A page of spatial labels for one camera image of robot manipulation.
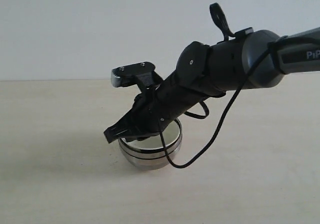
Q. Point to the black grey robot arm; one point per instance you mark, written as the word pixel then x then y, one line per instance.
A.
pixel 252 60

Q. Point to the ribbed small steel bowl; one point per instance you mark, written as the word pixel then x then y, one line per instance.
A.
pixel 157 153

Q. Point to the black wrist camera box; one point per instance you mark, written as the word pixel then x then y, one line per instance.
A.
pixel 133 74

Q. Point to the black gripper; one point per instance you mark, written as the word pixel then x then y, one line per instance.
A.
pixel 147 119

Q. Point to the large smooth steel bowl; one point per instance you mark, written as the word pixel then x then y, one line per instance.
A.
pixel 146 164

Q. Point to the white ceramic bowl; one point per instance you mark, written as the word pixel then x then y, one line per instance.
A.
pixel 170 135

